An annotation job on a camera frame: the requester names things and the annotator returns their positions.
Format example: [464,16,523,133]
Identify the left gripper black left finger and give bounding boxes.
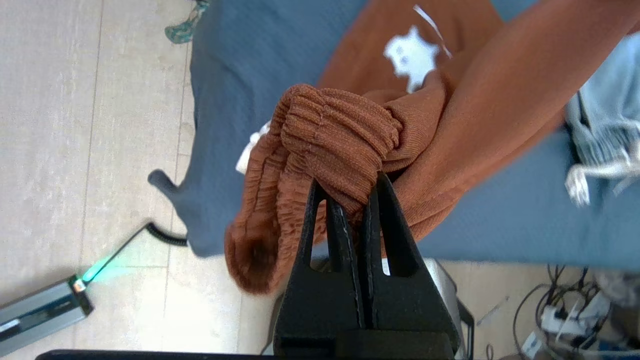
[274,177,363,342]

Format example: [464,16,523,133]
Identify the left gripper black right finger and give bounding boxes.
[359,172,461,351]

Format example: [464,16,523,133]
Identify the brown shorts with white print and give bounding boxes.
[224,0,640,295]

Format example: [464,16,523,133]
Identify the white power strip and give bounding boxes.
[520,295,616,360]

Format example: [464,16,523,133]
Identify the bed with blue sheet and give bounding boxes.
[148,0,640,271]

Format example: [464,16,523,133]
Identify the light blue denim shorts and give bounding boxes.
[565,32,640,208]

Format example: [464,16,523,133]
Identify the gray box with green light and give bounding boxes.
[0,274,95,357]

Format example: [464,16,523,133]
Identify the green patterned fabric item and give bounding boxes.
[165,0,211,45]

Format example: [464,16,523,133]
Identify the tangle of black cables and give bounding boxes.
[512,265,640,360]

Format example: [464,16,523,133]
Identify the black coiled cable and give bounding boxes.
[82,222,188,283]

